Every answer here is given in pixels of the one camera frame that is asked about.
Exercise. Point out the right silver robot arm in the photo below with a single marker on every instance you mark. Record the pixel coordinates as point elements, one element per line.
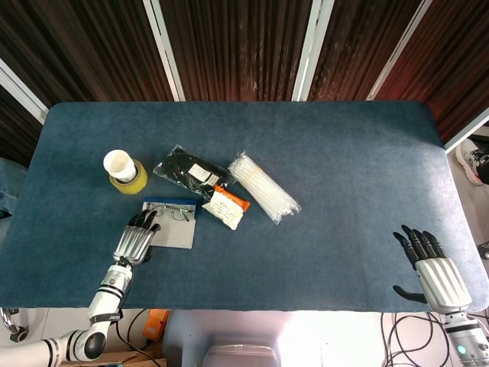
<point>464,336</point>

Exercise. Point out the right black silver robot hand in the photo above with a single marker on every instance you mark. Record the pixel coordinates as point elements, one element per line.
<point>443,283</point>

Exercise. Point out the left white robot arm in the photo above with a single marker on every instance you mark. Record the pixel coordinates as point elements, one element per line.
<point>109,290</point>

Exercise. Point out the white robot body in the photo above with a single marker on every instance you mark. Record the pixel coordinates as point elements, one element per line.
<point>240,355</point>

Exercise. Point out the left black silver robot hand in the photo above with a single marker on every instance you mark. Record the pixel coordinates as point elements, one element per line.
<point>133,241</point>

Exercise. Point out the white paper cup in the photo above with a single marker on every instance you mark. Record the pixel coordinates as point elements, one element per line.
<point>118,162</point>

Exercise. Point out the white metal partition post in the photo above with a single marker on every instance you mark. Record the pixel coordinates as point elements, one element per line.
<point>164,49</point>
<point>311,49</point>
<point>19,93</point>
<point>399,49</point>
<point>470,134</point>

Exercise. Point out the yellow tape roll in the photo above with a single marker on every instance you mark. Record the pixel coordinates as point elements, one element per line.
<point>139,181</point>

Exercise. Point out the white black sneaker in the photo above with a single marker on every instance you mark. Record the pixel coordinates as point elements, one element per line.
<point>470,160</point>

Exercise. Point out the black item in clear bag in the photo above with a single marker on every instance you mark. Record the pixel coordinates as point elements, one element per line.
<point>183,164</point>

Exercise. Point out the brown cardboard box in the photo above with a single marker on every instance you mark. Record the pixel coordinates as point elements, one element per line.
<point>126,361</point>

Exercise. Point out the orange device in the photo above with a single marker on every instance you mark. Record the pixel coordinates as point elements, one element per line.
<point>156,321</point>

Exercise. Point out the silver metal hook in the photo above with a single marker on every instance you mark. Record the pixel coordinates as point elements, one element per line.
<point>5,317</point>

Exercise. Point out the black wire eyeglasses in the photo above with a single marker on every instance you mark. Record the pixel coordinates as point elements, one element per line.
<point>176,212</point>

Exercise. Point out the blue tablecloth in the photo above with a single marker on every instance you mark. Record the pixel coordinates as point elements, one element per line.
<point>324,172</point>

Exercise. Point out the clear straws bundle in bag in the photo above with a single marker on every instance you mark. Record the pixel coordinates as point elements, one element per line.
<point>260,183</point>

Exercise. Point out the dark brown pleated curtain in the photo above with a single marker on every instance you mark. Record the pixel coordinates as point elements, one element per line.
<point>237,46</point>

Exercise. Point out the white orange packet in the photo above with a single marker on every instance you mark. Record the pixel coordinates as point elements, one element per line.
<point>225,210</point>

